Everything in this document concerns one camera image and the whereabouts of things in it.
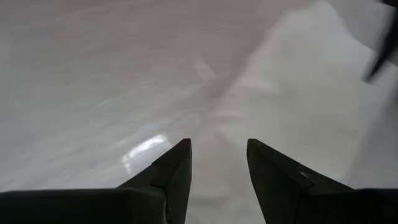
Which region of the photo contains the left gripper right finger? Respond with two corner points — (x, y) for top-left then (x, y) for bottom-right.
(247, 138), (398, 224)

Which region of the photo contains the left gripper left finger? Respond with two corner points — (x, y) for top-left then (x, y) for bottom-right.
(0, 138), (193, 224)

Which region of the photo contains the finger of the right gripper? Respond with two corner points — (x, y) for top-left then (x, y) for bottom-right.
(362, 0), (398, 84)

